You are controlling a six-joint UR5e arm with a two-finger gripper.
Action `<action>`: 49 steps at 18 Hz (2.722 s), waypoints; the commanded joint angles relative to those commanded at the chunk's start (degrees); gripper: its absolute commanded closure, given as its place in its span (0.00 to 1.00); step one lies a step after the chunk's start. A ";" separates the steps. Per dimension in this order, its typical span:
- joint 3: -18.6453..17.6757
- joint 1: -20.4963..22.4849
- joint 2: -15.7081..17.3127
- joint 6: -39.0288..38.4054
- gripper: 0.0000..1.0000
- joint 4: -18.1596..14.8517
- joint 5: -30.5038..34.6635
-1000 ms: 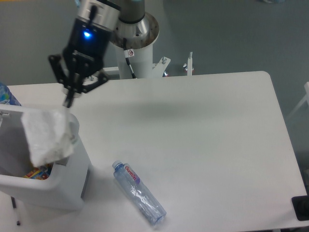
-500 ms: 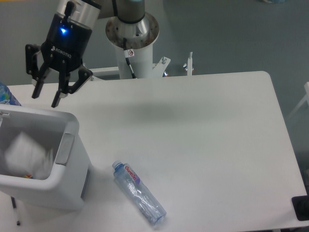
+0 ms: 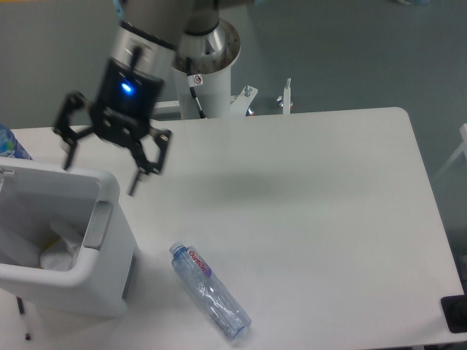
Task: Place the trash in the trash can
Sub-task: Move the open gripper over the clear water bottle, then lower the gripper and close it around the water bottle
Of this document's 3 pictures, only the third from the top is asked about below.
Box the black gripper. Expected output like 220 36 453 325
52 59 173 196

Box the black device at table edge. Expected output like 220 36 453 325
441 295 466 334

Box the black pen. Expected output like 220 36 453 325
16 296 32 341

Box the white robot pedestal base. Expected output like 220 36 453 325
125 17 295 125

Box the blue labelled bottle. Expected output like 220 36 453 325
0 125 32 160

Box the white plastic trash can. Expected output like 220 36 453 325
1 157 137 317

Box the white frame at right edge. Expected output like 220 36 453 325
433 123 467 180

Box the clear plastic water bottle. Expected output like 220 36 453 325
169 242 252 341

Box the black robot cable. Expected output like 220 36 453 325
185 56 208 120

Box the clear plastic bag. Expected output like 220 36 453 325
39 218 84 272

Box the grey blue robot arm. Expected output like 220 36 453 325
53 1 250 181

